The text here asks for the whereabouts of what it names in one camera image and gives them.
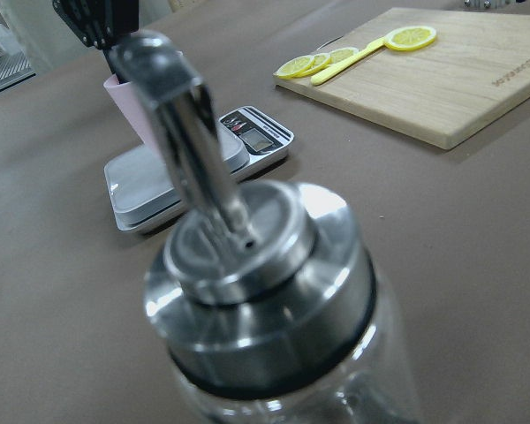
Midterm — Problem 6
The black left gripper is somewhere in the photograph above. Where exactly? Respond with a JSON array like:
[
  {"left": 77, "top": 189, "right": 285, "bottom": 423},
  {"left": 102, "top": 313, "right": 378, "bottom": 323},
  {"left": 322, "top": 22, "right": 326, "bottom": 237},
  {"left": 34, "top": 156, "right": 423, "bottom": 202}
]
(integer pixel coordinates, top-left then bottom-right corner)
[{"left": 51, "top": 0, "right": 140, "bottom": 84}]

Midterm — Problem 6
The pink plastic cup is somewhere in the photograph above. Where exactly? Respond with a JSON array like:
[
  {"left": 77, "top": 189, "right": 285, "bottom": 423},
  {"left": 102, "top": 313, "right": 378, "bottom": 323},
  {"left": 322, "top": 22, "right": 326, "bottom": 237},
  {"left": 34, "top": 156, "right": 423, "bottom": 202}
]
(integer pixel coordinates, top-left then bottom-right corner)
[{"left": 103, "top": 75, "right": 163, "bottom": 159}]

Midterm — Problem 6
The digital kitchen scale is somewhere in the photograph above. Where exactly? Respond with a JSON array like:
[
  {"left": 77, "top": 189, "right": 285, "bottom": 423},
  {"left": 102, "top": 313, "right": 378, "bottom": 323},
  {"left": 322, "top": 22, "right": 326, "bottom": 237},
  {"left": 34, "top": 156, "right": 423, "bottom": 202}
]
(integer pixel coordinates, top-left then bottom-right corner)
[{"left": 104, "top": 106, "right": 294, "bottom": 233}]

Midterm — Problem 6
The middle lemon slice of row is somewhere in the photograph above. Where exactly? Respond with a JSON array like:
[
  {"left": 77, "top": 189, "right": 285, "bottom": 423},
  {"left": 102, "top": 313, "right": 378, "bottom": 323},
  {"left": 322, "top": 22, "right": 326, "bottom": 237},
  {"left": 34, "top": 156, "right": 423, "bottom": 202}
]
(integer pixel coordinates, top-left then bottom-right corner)
[{"left": 303, "top": 52, "right": 331, "bottom": 76}]

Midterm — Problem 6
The upper lemon slice of row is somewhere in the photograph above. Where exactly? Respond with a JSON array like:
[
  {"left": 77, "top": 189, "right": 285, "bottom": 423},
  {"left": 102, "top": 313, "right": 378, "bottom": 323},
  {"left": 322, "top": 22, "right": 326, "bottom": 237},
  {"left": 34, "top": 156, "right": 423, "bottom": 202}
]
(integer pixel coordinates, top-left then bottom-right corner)
[{"left": 329, "top": 46, "right": 359, "bottom": 64}]

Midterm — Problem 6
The yellow plastic knife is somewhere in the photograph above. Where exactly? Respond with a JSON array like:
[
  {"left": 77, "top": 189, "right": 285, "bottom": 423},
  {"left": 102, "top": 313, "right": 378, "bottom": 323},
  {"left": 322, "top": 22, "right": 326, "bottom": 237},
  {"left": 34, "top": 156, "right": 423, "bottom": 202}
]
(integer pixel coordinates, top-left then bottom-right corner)
[{"left": 310, "top": 37, "right": 384, "bottom": 87}]

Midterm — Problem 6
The lemon slice under knife tip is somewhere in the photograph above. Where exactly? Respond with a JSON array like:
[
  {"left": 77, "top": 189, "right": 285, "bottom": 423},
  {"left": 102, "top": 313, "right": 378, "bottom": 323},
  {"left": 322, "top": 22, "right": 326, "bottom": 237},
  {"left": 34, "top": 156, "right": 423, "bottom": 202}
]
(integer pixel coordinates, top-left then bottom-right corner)
[{"left": 383, "top": 26, "right": 437, "bottom": 51}]

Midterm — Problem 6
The bamboo cutting board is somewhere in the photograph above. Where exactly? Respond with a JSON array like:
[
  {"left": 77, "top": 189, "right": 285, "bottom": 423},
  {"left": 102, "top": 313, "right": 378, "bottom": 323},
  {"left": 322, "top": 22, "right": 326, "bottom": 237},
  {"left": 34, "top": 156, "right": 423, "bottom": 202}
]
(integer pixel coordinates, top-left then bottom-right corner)
[{"left": 276, "top": 7, "right": 530, "bottom": 150}]

